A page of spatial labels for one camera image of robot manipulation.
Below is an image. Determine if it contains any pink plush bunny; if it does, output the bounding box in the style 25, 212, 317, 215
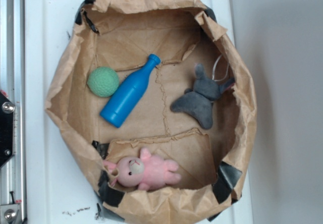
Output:
103, 147, 181, 191

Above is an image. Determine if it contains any grey plush elephant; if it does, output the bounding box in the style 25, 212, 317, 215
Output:
170, 64, 235, 130

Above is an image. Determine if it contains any blue plastic bottle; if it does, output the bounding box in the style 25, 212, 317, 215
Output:
100, 54, 161, 128

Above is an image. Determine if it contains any green textured ball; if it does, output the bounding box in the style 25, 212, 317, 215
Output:
87, 67, 119, 97

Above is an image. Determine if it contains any brown paper bag tray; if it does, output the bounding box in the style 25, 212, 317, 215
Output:
45, 0, 257, 223

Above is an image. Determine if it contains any white plastic board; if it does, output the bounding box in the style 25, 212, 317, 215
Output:
25, 0, 253, 223

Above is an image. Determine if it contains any black metal bracket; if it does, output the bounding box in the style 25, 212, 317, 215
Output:
0, 89, 15, 168

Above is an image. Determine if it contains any aluminium frame rail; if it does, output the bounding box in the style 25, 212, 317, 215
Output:
1, 0, 28, 223

